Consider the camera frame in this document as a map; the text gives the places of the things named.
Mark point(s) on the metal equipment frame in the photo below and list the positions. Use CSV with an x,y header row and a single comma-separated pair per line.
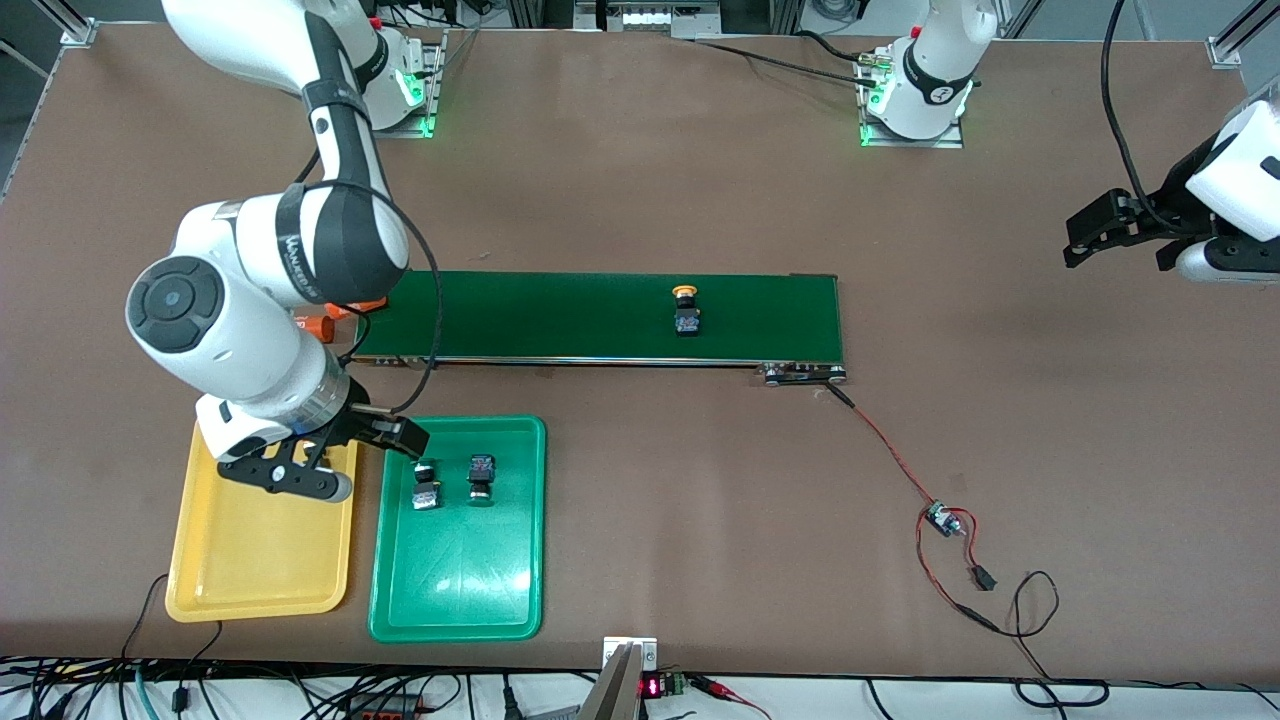
x,y
650,18

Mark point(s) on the orange cylinder white print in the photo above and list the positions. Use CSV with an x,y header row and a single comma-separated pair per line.
x,y
362,305
318,326

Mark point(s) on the aluminium corner bracket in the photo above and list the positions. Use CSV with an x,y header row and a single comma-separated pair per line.
x,y
1224,52
78,30

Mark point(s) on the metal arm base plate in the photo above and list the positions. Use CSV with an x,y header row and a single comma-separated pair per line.
x,y
915,143
410,131

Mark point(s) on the yellow plastic tray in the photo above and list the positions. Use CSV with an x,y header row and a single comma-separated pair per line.
x,y
250,560

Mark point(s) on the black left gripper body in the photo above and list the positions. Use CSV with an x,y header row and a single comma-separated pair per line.
x,y
1172,205

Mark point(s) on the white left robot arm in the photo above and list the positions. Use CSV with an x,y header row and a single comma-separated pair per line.
x,y
935,60

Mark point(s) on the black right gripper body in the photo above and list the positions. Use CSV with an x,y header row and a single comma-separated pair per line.
x,y
358,421

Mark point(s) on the small speed controller board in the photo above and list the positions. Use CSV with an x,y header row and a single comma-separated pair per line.
x,y
940,519

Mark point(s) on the yellow push button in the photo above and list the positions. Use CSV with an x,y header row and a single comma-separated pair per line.
x,y
687,312

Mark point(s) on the green push button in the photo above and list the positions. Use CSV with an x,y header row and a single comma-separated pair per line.
x,y
427,490
481,478

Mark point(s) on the orange power strip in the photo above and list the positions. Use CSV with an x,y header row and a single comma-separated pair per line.
x,y
385,710

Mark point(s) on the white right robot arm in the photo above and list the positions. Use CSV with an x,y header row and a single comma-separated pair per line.
x,y
240,330

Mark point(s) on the green conveyor belt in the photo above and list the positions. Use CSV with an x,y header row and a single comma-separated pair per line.
x,y
550,315

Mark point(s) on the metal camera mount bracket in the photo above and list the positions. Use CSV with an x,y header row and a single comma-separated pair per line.
x,y
620,690

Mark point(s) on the red clip lead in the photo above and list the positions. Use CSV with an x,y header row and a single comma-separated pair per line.
x,y
715,686

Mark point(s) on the green plastic tray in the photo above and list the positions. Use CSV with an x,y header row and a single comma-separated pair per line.
x,y
460,570

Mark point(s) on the red digit display module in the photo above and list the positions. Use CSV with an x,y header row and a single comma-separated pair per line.
x,y
655,687

